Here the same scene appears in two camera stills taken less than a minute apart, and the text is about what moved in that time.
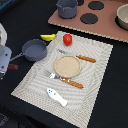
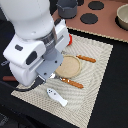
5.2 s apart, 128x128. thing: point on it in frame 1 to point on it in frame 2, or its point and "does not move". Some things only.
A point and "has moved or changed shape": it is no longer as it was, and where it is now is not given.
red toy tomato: [67, 39] does not move
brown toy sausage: [12, 67] has moved or changed shape
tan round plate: [67, 66] does not move
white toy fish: [56, 97] does not move
